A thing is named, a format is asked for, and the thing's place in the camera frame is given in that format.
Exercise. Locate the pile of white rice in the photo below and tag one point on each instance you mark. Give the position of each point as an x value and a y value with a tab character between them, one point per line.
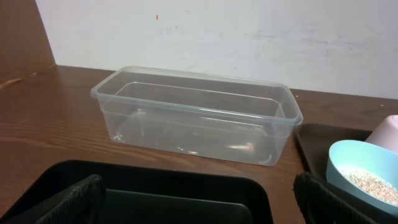
372	184

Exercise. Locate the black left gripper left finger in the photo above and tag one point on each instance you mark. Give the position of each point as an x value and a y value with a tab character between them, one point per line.
80	203

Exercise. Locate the brown serving tray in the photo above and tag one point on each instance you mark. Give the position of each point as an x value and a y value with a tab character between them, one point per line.
313	142

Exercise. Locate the clear plastic container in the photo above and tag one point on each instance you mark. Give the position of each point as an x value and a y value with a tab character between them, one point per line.
228	118

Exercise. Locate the black plastic tray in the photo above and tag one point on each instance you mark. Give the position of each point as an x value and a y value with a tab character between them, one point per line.
147	195

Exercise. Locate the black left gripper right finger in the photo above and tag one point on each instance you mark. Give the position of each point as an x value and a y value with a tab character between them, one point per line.
321	202

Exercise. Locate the pink plastic cup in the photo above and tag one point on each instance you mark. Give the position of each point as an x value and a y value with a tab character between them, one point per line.
386	134

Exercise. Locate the light blue small bowl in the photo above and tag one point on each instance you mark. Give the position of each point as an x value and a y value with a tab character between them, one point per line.
349	154

